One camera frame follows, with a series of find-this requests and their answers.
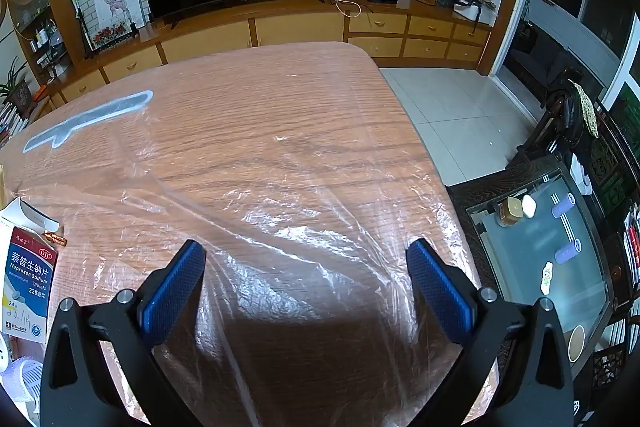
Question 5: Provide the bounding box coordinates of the patterned cloth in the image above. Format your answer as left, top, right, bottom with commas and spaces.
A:
572, 83, 601, 138

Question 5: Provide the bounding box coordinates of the giraffe picture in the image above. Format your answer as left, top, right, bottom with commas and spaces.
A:
92, 0, 143, 32

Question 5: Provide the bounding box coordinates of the clear plastic table sheet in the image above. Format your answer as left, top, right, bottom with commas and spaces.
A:
0, 42, 501, 427

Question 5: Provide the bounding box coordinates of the white cable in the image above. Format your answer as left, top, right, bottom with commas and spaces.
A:
327, 0, 362, 16

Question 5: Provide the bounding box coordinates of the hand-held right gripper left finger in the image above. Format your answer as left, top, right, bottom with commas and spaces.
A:
41, 239, 221, 427

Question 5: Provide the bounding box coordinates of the dark carved wooden chair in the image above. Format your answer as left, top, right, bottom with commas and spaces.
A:
515, 77, 640, 218

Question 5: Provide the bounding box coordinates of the wooden wall cabinet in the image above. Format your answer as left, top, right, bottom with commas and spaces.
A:
0, 0, 533, 128

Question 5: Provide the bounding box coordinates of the brown jar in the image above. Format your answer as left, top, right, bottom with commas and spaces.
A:
496, 197, 523, 228

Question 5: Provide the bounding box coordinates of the round cup of tea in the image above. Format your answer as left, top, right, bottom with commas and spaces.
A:
567, 324, 587, 363

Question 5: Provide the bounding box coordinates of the white and blue medicine box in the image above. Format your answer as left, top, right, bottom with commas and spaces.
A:
0, 197, 61, 348

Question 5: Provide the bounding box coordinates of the dark glass coffee table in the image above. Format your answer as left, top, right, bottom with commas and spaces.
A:
450, 154, 616, 383

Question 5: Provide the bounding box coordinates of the potted plant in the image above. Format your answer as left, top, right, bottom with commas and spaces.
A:
0, 57, 38, 118

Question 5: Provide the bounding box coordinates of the framed red flower picture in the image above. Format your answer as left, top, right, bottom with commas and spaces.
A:
82, 21, 138, 58

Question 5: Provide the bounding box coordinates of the stack of books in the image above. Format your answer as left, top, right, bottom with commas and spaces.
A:
0, 99, 31, 148

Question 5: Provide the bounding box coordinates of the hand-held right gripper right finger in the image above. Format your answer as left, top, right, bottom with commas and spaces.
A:
406, 238, 576, 427

